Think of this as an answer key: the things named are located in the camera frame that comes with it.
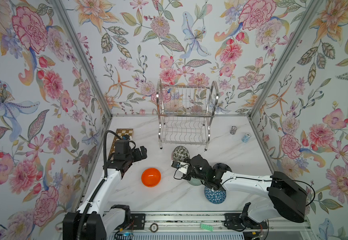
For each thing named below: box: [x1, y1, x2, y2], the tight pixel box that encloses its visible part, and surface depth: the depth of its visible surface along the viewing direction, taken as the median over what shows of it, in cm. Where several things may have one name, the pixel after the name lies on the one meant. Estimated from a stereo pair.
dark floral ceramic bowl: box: [212, 162, 233, 173], surface depth 91 cm
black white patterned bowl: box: [172, 145, 191, 162], surface depth 86 cm
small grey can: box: [230, 126, 238, 135], surface depth 110 cm
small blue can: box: [241, 132, 252, 143], surface depth 105 cm
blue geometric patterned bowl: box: [204, 186, 227, 205], surface depth 82 cm
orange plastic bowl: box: [141, 167, 162, 188], surface depth 86 cm
